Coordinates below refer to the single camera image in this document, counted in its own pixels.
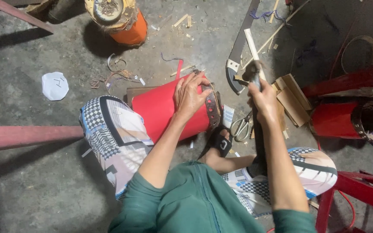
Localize red drum with dark rim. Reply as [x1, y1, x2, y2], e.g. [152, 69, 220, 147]
[311, 100, 373, 142]

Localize orange drum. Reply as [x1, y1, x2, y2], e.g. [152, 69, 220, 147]
[84, 0, 148, 46]

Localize pale wooden stick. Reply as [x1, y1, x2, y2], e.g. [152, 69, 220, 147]
[244, 28, 267, 81]

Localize hand saw with black-white handle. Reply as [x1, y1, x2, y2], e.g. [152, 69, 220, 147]
[225, 0, 261, 96]

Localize red cable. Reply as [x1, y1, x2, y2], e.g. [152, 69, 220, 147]
[337, 190, 356, 231]

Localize heap of wood chips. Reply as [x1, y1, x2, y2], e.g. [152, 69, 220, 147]
[172, 13, 195, 40]

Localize white paper circle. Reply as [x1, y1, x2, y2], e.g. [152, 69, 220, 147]
[41, 71, 70, 101]

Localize red drum with leather rim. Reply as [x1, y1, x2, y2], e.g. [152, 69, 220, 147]
[131, 72, 223, 143]

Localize long thin wooden strip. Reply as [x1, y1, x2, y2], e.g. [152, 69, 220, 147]
[241, 0, 312, 70]

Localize pile of wooden pieces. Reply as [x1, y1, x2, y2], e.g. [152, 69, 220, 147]
[272, 73, 313, 129]

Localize person's right hand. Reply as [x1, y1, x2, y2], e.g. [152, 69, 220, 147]
[247, 78, 280, 125]

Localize dark hammer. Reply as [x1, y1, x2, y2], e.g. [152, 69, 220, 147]
[242, 60, 269, 177]

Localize black sandal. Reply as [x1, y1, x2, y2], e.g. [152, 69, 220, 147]
[199, 126, 233, 160]

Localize metal scissors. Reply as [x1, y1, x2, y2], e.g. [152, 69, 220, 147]
[230, 110, 254, 143]

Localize purple thread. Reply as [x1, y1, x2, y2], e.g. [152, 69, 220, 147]
[249, 9, 291, 26]

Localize patterned trousers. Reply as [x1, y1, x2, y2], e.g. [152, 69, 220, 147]
[78, 95, 338, 218]

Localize bowl of nails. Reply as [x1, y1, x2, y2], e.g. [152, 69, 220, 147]
[94, 0, 124, 22]

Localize red wooden beam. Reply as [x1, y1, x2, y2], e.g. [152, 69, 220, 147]
[301, 63, 373, 98]
[0, 125, 85, 152]
[0, 0, 55, 34]

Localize heap of strip scraps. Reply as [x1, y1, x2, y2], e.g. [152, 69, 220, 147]
[89, 53, 146, 92]

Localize brown wooden board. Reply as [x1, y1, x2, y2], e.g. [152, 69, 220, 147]
[126, 85, 162, 109]

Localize red stool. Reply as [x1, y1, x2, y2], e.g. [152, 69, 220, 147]
[315, 170, 373, 233]

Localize red strip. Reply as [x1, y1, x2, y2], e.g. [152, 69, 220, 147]
[175, 59, 184, 80]

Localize person's left hand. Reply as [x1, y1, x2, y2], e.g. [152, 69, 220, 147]
[174, 71, 214, 121]

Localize green shirt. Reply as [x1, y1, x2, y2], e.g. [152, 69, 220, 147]
[107, 161, 318, 233]

